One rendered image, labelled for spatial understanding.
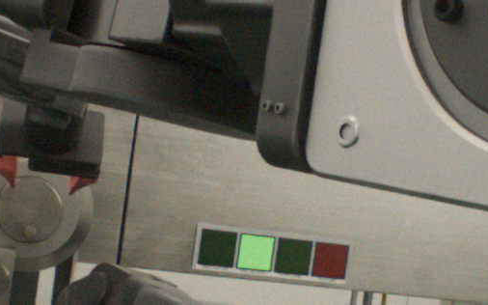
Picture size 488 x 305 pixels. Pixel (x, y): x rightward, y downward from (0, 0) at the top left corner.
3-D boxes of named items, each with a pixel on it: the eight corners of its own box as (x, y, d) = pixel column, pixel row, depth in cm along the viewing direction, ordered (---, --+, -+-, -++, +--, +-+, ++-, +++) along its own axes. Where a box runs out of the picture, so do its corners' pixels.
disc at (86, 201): (-52, 256, 130) (-19, 130, 130) (-52, 255, 131) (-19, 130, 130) (75, 284, 134) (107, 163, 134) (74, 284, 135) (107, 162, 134)
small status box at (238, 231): (191, 268, 171) (198, 223, 171) (190, 267, 172) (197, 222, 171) (348, 285, 178) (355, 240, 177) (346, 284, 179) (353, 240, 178)
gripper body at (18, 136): (99, 174, 114) (111, 130, 109) (-5, 161, 112) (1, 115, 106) (102, 123, 118) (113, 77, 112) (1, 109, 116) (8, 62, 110)
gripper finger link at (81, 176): (89, 219, 121) (102, 168, 113) (20, 210, 119) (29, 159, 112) (92, 167, 125) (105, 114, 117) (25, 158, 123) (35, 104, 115)
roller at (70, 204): (-34, 245, 130) (-9, 148, 130) (-32, 216, 155) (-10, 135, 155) (65, 268, 133) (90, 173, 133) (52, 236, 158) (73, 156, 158)
